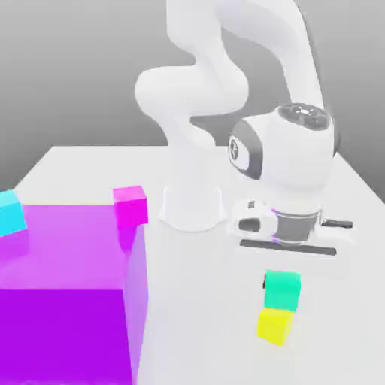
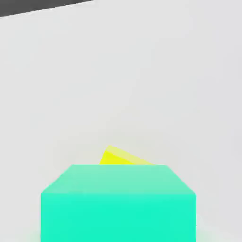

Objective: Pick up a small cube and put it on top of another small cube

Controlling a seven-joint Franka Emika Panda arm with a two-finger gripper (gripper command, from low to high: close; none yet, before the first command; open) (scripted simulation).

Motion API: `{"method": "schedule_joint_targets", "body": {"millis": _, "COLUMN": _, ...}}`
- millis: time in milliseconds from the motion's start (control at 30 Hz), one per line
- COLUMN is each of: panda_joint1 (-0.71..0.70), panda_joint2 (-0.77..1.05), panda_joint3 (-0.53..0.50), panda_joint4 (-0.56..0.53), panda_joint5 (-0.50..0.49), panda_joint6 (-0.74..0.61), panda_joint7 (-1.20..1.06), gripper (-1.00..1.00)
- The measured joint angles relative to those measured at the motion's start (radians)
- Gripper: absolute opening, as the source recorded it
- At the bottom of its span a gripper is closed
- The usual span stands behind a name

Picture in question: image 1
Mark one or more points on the small yellow cube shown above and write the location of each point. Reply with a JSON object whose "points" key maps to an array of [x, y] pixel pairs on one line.
{"points": [[273, 327]]}

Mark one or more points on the small teal cube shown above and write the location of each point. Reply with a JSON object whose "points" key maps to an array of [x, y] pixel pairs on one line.
{"points": [[282, 291]]}

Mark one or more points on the large purple box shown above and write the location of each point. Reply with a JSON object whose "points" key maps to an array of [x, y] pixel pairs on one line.
{"points": [[66, 288]]}

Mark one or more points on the small magenta cube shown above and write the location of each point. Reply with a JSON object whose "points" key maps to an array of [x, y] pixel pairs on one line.
{"points": [[131, 207]]}

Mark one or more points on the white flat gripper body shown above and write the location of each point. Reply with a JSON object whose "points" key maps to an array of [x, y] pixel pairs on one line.
{"points": [[288, 258]]}

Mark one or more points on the small cyan cube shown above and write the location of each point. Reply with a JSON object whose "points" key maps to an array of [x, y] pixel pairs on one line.
{"points": [[10, 213]]}

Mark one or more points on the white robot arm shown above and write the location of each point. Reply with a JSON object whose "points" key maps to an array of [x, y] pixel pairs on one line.
{"points": [[192, 90]]}

